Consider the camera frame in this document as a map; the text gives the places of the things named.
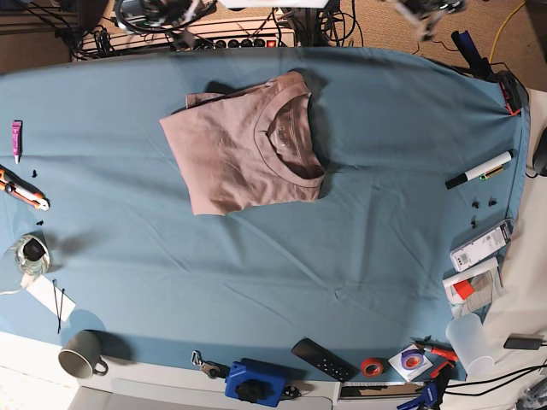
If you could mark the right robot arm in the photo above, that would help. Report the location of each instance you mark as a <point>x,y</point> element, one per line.
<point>169,19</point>

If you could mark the white paper card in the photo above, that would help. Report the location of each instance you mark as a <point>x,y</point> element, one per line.
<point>42,290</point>

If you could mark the black remote control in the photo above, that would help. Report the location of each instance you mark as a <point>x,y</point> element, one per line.
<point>324,360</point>

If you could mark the blue bar clamp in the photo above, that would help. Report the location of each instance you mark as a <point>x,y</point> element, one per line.
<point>431,395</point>

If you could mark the white power strip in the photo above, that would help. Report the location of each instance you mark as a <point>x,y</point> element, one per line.
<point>249,32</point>

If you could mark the black white marker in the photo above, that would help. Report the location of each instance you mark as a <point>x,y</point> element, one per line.
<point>475,172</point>

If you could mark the clear tape roll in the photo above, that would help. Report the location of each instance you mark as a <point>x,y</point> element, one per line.
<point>30,255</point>

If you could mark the blue table cloth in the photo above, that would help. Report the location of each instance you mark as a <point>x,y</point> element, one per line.
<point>359,271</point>

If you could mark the clear plastic screw box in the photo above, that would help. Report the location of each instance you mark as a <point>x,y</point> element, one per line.
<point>484,245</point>

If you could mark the purple glue tube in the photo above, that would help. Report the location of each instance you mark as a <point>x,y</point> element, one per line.
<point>16,129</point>

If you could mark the red tape roll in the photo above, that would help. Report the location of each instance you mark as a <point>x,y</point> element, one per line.
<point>372,367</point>

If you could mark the translucent plastic cup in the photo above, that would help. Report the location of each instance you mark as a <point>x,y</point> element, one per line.
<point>467,337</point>

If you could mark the grey ceramic mug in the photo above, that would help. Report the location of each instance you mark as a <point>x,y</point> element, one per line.
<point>81,356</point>

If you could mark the black orange clamp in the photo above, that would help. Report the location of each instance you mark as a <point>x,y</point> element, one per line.
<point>510,90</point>

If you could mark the white paper booklet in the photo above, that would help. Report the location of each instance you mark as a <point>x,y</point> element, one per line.
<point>474,289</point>

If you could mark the red handled pliers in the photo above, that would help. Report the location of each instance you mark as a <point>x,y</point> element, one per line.
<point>435,348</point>

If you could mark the black cable ties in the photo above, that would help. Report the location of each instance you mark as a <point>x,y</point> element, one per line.
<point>58,300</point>

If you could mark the black computer mouse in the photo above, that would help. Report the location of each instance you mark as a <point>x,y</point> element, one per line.
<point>539,159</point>

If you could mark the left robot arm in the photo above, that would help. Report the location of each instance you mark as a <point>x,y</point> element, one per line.
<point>424,15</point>

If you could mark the pink T-shirt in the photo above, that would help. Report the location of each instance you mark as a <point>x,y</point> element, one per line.
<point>249,148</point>

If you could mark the orange utility knife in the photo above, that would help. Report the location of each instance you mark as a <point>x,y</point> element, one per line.
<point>14,186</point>

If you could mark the black phone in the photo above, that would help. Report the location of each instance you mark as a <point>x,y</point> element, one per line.
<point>524,342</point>

